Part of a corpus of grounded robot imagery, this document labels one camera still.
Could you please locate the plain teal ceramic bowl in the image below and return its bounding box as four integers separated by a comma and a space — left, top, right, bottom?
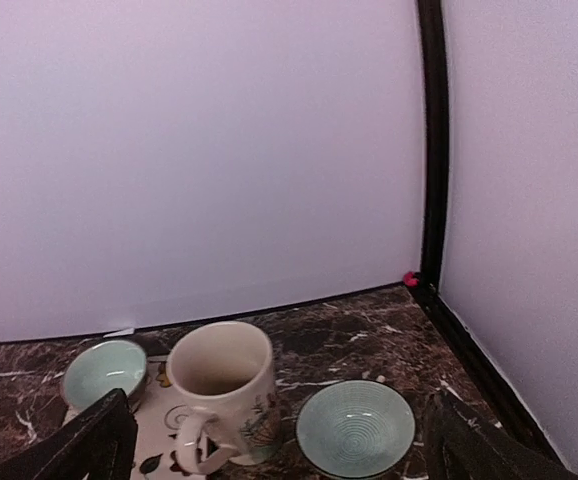
61, 339, 148, 412

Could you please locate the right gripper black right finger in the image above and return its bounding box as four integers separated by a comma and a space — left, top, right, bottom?
424, 390, 578, 480

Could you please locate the teal ribbed small bowl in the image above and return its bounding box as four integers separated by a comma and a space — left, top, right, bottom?
295, 380, 416, 479

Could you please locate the small red clip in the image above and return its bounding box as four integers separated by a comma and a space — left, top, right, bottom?
403, 271, 419, 288

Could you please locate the cream floral ceramic mug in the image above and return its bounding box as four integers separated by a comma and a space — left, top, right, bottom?
166, 321, 282, 475

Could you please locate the floral square ceramic plate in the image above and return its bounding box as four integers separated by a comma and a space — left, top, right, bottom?
130, 355, 200, 479

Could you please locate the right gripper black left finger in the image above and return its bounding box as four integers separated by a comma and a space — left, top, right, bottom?
0, 388, 138, 479

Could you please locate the black right corner post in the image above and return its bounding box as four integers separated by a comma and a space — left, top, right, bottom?
409, 0, 562, 464

